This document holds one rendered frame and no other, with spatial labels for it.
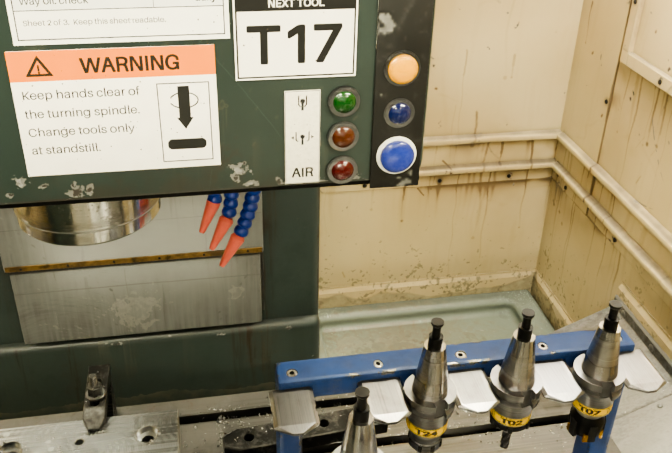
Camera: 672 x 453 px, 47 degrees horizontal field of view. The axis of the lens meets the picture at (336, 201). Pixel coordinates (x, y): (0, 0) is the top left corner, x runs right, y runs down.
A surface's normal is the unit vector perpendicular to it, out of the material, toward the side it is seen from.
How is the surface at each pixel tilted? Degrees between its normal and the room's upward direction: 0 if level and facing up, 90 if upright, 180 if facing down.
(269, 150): 90
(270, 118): 90
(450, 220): 90
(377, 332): 0
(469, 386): 0
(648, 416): 24
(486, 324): 0
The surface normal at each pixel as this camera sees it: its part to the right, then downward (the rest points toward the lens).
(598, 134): -0.98, 0.07
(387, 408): 0.02, -0.87
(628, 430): -0.38, -0.76
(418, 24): 0.18, 0.49
